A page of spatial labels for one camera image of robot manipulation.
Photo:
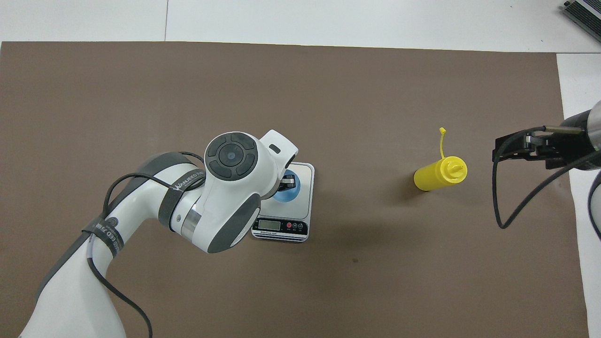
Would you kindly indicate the grey ribbed metal device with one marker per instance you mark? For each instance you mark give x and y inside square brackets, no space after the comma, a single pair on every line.
[584,14]

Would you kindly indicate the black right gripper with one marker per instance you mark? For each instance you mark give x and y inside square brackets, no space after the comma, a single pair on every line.
[575,141]

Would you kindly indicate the silver digital kitchen scale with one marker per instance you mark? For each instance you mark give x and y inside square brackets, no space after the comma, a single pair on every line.
[305,206]

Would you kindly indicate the yellow squeeze bottle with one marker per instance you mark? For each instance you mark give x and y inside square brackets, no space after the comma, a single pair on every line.
[434,176]

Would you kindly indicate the brown paper mat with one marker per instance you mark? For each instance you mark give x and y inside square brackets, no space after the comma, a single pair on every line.
[141,94]

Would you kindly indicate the blue plastic cup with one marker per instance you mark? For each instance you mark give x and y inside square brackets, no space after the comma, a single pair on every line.
[287,196]

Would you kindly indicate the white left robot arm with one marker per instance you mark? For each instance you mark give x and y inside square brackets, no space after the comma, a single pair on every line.
[235,197]

